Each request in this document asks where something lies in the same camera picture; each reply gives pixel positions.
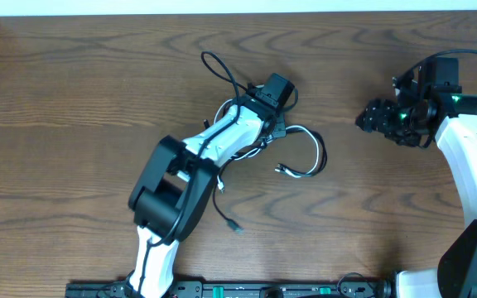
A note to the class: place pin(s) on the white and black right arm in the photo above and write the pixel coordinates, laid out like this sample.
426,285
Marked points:
431,108

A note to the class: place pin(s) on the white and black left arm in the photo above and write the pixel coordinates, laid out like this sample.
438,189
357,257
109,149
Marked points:
172,192

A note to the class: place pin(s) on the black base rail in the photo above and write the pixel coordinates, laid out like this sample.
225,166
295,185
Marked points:
352,285

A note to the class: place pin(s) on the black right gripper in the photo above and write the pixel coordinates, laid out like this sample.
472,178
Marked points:
378,112

